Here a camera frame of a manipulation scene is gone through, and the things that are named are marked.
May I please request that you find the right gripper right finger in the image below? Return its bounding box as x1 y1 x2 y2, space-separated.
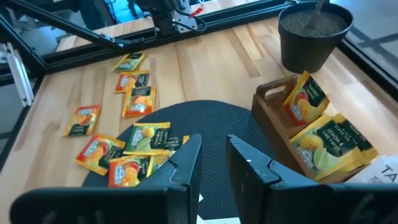
226 134 398 224

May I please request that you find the green plant in black pot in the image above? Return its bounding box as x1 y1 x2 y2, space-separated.
277 0 354 75

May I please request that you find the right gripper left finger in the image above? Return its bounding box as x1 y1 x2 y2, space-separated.
9 133 203 224

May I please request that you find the round dark woven placemat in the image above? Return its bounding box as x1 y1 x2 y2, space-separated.
81 99 277 220

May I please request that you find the white metal bar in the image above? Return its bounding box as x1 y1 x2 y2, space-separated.
1 42 34 107

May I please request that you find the mango orange tea bag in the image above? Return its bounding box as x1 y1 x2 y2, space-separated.
63 105 102 138
122 86 157 118
282 70 330 126
108 154 153 189
74 133 126 176
114 70 150 93

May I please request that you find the brown wooden tea organizer box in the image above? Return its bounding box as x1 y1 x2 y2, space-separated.
251 74 379 184

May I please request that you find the white Tazo tea packet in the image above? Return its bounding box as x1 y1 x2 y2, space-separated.
345 154 398 184

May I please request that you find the black aluminium table frame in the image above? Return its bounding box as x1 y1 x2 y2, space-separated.
0 0 398 103

